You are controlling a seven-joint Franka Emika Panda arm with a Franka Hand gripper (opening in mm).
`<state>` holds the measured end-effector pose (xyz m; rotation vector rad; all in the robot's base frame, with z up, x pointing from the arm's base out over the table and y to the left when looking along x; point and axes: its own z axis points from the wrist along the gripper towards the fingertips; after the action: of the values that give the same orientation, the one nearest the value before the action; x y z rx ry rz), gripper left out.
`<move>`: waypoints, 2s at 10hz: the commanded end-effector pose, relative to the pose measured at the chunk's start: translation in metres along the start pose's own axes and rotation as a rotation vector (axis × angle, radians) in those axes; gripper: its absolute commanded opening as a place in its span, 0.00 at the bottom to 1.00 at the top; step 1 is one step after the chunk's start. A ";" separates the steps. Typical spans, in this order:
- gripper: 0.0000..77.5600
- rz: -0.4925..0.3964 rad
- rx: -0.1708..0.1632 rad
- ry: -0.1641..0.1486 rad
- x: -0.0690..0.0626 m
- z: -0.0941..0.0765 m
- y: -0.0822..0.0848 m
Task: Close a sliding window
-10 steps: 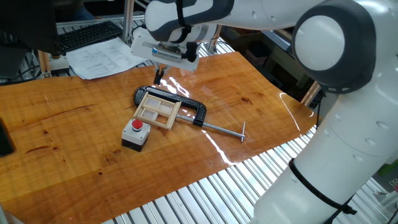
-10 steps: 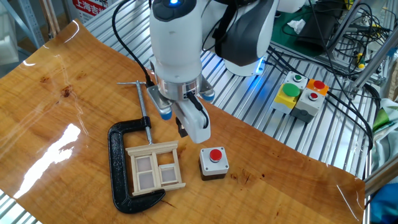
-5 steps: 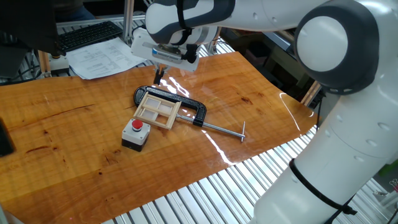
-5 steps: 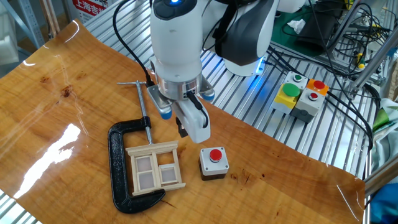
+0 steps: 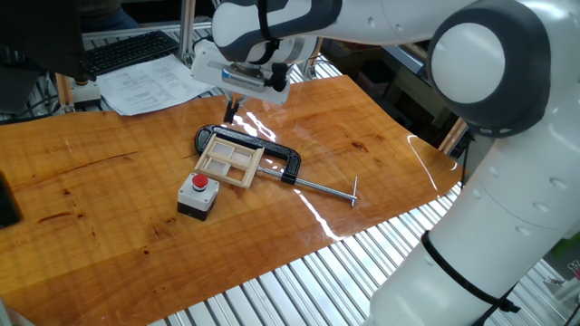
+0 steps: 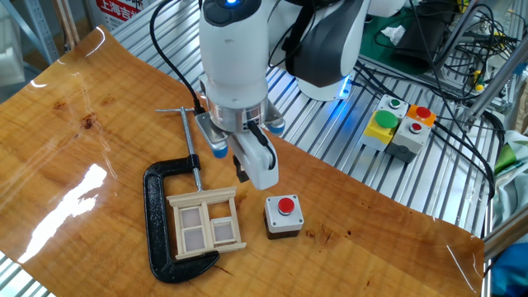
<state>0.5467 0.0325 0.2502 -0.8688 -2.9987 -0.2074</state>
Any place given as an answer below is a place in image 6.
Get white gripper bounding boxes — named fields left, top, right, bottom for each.
left=229, top=130, right=280, bottom=191

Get small wooden sliding sash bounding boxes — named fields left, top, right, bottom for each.
left=210, top=217, right=243, bottom=246

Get grey box red push-button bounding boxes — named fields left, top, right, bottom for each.
left=263, top=194, right=305, bottom=241

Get black iron C-clamp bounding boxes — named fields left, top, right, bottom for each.
left=143, top=106, right=221, bottom=285

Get yellow box green mushroom button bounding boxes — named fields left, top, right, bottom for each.
left=359, top=110, right=400, bottom=153

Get glossy wood-grain mat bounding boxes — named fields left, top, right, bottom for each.
left=0, top=25, right=486, bottom=297

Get white box small green button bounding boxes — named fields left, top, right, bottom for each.
left=377, top=93, right=410, bottom=120

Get grey box small red button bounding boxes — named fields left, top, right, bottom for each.
left=385, top=116, right=432, bottom=164

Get green bench mat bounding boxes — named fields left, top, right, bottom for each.
left=353, top=0, right=471, bottom=78

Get orange box red button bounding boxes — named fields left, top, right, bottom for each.
left=406, top=103, right=437, bottom=128

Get red and white printed box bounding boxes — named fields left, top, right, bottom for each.
left=95, top=0, right=145, bottom=31

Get crumpled white paper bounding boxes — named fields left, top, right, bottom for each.
left=379, top=25, right=408, bottom=45

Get black pouch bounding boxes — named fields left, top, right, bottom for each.
left=390, top=7, right=450, bottom=71

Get bundle of wooden sticks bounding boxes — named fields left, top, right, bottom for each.
left=51, top=0, right=80, bottom=51

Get blue-grey shelf upright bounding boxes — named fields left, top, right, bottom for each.
left=0, top=0, right=61, bottom=65

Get aluminium profile bar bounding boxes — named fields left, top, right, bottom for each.
left=482, top=210, right=528, bottom=261

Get green and white cloth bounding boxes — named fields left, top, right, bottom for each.
left=493, top=130, right=528, bottom=232

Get blue fabric item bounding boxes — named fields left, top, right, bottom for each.
left=490, top=243, right=528, bottom=297

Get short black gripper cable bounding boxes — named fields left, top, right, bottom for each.
left=247, top=121, right=276, bottom=170

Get silver wrist mount blue caps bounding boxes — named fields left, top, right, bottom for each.
left=195, top=101, right=286, bottom=160

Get miniature wooden window frame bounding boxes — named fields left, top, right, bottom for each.
left=166, top=186, right=248, bottom=261

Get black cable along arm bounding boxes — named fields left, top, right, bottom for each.
left=148, top=0, right=207, bottom=116

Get black button box cable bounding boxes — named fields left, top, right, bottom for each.
left=429, top=115, right=497, bottom=201

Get yellow handled screwdriver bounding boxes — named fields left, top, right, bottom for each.
left=472, top=69, right=486, bottom=92

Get slanted aluminium frame post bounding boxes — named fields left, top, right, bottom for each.
left=464, top=43, right=528, bottom=121

